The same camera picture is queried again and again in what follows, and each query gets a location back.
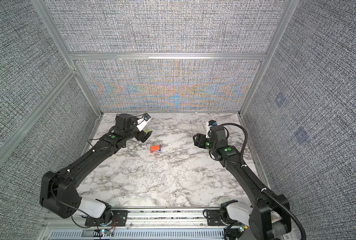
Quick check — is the orange wood block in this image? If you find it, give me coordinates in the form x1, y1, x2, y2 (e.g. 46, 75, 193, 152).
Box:
150, 145, 161, 152

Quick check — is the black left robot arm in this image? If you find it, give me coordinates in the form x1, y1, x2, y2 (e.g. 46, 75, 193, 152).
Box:
40, 113, 151, 225

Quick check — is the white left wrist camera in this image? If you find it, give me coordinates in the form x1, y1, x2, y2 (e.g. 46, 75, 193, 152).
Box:
137, 113, 152, 132

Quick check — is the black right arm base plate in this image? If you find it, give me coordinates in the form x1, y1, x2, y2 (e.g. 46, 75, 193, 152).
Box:
202, 209, 228, 227

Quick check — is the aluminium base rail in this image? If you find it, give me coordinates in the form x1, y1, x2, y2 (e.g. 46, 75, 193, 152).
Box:
41, 207, 256, 230

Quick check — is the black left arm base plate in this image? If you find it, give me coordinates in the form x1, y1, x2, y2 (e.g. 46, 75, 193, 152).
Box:
85, 210, 129, 227

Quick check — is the thin black left cable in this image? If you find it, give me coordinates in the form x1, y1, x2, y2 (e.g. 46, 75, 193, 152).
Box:
50, 179, 102, 233

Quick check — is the grey vented cable tray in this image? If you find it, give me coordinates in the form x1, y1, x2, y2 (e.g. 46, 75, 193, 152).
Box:
48, 229, 224, 240

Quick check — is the aluminium frame post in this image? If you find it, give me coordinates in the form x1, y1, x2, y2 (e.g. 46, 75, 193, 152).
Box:
238, 0, 301, 115

